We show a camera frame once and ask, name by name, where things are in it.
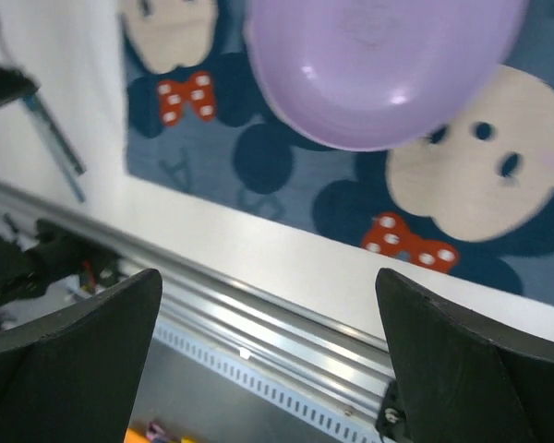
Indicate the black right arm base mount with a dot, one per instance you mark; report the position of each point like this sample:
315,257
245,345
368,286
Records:
391,423

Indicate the purple plastic plate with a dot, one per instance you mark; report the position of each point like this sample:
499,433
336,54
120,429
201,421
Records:
372,75

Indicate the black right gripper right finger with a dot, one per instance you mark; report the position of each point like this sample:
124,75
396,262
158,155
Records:
464,377

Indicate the blue cartoon mouse placemat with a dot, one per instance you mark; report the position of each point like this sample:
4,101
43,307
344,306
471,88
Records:
473,200

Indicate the aluminium front rail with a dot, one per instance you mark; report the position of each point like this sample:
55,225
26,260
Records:
342,363

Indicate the perforated cable duct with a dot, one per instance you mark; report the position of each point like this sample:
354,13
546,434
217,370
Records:
241,372

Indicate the blue plastic fork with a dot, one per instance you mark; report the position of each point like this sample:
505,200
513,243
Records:
58,145

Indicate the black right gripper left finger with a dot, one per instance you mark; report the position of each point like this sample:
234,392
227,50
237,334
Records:
73,375

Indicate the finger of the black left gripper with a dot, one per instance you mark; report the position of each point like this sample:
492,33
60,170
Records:
14,85

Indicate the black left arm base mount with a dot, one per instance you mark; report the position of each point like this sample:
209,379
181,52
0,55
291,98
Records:
27,274

